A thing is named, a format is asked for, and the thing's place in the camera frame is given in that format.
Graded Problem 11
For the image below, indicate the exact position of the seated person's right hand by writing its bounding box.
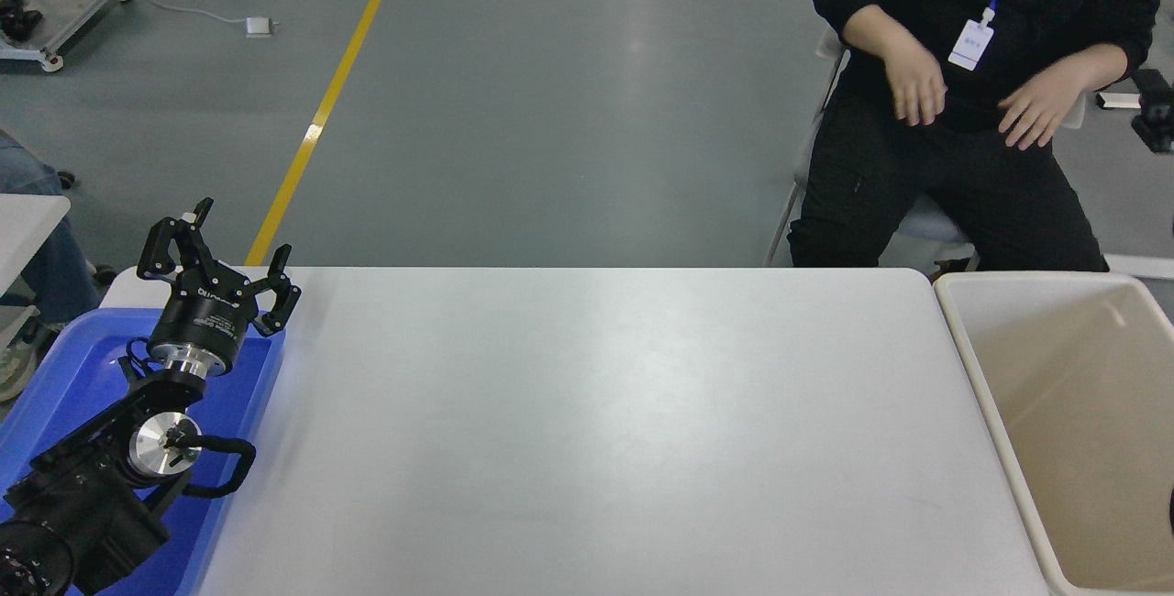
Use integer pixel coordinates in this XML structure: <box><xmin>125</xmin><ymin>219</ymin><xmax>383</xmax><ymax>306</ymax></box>
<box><xmin>885</xmin><ymin>41</ymin><xmax>947</xmax><ymax>127</ymax></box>

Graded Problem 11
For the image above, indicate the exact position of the blue plastic tray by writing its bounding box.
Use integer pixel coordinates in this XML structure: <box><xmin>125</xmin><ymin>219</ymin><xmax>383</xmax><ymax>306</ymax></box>
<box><xmin>0</xmin><ymin>307</ymin><xmax>285</xmax><ymax>596</ymax></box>

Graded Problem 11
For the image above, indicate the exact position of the person in jeans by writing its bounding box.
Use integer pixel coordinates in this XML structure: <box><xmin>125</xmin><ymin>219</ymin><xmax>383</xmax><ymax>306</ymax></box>
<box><xmin>0</xmin><ymin>128</ymin><xmax>118</xmax><ymax>403</ymax></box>

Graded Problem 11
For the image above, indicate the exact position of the large pale plastic bin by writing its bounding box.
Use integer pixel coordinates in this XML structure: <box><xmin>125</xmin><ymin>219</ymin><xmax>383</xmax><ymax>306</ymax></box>
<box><xmin>933</xmin><ymin>271</ymin><xmax>1174</xmax><ymax>596</ymax></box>

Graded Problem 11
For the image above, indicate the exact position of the long white floor bar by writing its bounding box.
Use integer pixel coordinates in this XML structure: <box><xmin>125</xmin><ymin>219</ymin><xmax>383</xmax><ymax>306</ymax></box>
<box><xmin>1101</xmin><ymin>255</ymin><xmax>1174</xmax><ymax>281</ymax></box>

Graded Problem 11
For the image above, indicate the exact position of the white floor cable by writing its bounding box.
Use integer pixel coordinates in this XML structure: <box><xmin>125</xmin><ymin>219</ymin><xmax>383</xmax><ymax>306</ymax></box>
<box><xmin>128</xmin><ymin>0</ymin><xmax>249</xmax><ymax>28</ymax></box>

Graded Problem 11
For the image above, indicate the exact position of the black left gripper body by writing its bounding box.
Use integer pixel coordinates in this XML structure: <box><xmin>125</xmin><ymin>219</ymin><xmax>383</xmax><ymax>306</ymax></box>
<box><xmin>150</xmin><ymin>275</ymin><xmax>252</xmax><ymax>368</ymax></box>

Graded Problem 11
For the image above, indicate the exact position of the seated person's left hand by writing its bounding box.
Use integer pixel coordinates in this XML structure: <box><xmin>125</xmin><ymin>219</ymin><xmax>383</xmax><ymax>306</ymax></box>
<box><xmin>997</xmin><ymin>73</ymin><xmax>1074</xmax><ymax>151</ymax></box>

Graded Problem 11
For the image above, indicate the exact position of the white office chair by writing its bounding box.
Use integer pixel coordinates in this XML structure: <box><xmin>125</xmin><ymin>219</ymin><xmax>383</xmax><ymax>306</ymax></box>
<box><xmin>766</xmin><ymin>28</ymin><xmax>1088</xmax><ymax>269</ymax></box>

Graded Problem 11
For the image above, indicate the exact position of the seated person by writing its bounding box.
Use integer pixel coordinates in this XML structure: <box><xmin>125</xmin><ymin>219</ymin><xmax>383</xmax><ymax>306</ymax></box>
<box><xmin>787</xmin><ymin>0</ymin><xmax>1166</xmax><ymax>272</ymax></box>

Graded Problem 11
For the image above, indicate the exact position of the white wheeled side table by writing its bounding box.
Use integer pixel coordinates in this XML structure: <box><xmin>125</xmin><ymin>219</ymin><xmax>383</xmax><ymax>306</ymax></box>
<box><xmin>0</xmin><ymin>170</ymin><xmax>79</xmax><ymax>349</ymax></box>

